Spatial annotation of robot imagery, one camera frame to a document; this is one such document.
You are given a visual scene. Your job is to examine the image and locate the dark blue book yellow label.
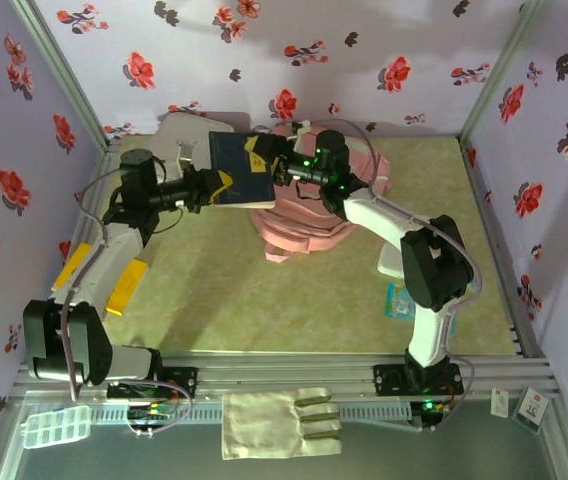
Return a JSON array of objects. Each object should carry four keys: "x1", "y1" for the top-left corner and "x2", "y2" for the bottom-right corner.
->
[{"x1": 207, "y1": 130, "x2": 276, "y2": 211}]

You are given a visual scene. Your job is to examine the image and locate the pink school backpack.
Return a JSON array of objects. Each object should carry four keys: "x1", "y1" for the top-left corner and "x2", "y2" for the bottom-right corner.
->
[{"x1": 248, "y1": 119, "x2": 393, "y2": 264}]

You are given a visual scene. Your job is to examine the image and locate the yellow cartoon book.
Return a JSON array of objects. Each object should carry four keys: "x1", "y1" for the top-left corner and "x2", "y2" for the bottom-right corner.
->
[{"x1": 51, "y1": 243, "x2": 150, "y2": 317}]

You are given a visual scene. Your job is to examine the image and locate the white pencil case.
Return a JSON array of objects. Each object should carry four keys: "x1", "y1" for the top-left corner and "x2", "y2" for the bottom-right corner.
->
[{"x1": 376, "y1": 242, "x2": 408, "y2": 277}]

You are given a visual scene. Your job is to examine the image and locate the light blue tissue pack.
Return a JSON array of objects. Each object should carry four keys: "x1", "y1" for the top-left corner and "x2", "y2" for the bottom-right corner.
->
[{"x1": 382, "y1": 280, "x2": 418, "y2": 319}]

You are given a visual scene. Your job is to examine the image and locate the white square box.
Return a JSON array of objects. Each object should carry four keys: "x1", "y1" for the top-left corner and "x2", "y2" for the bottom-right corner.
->
[{"x1": 153, "y1": 112, "x2": 238, "y2": 176}]

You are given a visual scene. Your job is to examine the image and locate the white work glove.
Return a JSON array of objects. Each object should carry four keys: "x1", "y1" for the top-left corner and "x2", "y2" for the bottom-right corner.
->
[{"x1": 221, "y1": 387, "x2": 343, "y2": 461}]

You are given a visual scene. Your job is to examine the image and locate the clear plastic compartment box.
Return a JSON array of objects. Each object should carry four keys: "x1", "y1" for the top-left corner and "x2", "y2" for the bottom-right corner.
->
[{"x1": 22, "y1": 404, "x2": 94, "y2": 450}]

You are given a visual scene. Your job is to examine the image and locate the small white tag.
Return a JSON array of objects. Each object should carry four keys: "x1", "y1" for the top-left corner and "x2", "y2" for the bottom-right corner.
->
[{"x1": 489, "y1": 388, "x2": 510, "y2": 417}]

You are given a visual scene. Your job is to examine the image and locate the white tags with label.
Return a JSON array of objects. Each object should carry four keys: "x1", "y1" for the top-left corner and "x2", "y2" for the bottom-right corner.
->
[{"x1": 511, "y1": 387, "x2": 550, "y2": 435}]

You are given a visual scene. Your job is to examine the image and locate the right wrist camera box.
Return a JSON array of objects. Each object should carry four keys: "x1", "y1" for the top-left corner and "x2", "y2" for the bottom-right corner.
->
[{"x1": 285, "y1": 119, "x2": 315, "y2": 151}]

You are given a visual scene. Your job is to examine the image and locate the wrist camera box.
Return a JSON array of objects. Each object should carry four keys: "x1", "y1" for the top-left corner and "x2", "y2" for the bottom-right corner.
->
[
  {"x1": 285, "y1": 119, "x2": 315, "y2": 151},
  {"x1": 173, "y1": 138, "x2": 203, "y2": 174}
]

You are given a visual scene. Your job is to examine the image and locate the grey right arm cable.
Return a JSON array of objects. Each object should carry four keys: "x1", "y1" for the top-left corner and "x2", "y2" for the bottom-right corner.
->
[{"x1": 288, "y1": 118, "x2": 483, "y2": 434}]

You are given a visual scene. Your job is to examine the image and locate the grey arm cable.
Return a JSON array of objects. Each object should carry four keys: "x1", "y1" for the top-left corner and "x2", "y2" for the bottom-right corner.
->
[
  {"x1": 288, "y1": 118, "x2": 483, "y2": 434},
  {"x1": 61, "y1": 167, "x2": 193, "y2": 436}
]

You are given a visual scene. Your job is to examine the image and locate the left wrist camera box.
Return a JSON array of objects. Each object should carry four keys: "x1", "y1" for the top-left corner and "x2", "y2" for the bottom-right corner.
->
[{"x1": 173, "y1": 138, "x2": 203, "y2": 174}]

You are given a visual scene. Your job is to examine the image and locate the aluminium side rail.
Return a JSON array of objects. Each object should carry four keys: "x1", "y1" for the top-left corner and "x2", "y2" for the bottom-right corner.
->
[
  {"x1": 458, "y1": 139, "x2": 548, "y2": 359},
  {"x1": 38, "y1": 139, "x2": 120, "y2": 364}
]

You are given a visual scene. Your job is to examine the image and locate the grey left arm cable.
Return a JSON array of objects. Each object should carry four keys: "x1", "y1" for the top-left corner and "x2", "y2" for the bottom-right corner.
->
[{"x1": 61, "y1": 167, "x2": 193, "y2": 436}]

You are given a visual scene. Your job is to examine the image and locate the aluminium frame post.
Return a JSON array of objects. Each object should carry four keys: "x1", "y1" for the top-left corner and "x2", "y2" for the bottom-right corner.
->
[
  {"x1": 8, "y1": 0, "x2": 120, "y2": 151},
  {"x1": 456, "y1": 0, "x2": 548, "y2": 144}
]

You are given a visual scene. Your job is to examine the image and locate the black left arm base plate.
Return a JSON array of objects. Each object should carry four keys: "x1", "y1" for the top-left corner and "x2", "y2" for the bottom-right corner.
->
[{"x1": 106, "y1": 367, "x2": 199, "y2": 400}]

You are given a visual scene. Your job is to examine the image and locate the aluminium table rail long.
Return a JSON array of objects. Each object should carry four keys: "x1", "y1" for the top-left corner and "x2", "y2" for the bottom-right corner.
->
[{"x1": 11, "y1": 352, "x2": 560, "y2": 401}]

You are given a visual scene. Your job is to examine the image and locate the left controller board with wires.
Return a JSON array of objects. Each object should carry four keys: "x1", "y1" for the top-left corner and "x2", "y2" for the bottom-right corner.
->
[{"x1": 126, "y1": 402, "x2": 175, "y2": 424}]

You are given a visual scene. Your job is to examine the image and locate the controller board with wires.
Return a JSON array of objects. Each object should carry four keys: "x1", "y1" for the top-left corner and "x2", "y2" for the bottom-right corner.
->
[
  {"x1": 419, "y1": 398, "x2": 454, "y2": 419},
  {"x1": 126, "y1": 402, "x2": 175, "y2": 424}
]

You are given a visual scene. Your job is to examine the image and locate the grey slotted cable duct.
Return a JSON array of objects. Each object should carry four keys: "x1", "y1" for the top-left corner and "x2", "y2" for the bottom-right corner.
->
[{"x1": 88, "y1": 399, "x2": 413, "y2": 426}]

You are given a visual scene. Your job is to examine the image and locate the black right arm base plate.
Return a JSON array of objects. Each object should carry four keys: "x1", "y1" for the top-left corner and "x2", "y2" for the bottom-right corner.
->
[{"x1": 372, "y1": 363, "x2": 465, "y2": 399}]

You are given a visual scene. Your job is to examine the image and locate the right controller board with wires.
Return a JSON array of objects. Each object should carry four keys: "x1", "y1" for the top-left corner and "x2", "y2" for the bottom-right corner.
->
[{"x1": 419, "y1": 398, "x2": 454, "y2": 419}]

